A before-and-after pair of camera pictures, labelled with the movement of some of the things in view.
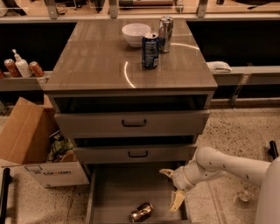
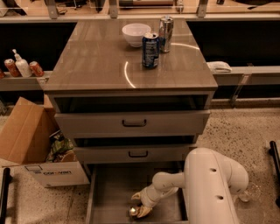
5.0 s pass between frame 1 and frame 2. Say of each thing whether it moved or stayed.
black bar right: stayed
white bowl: stayed
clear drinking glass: stayed
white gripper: moved
